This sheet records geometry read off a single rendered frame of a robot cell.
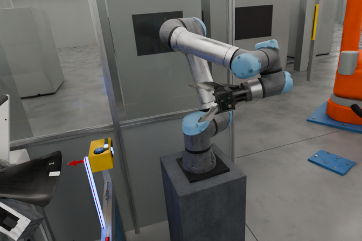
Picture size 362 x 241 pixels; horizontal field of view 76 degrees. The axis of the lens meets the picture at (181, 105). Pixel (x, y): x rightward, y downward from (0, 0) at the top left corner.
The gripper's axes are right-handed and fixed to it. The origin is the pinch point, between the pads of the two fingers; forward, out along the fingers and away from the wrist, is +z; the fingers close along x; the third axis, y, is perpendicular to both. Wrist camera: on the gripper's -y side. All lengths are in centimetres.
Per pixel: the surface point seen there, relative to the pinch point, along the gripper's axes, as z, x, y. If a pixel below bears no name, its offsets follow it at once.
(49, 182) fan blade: 53, 10, 14
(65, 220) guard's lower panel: 109, 83, -56
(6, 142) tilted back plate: 83, 1, -13
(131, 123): 42, 26, -66
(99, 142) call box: 50, 17, -27
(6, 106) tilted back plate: 83, -13, -24
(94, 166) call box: 52, 23, -14
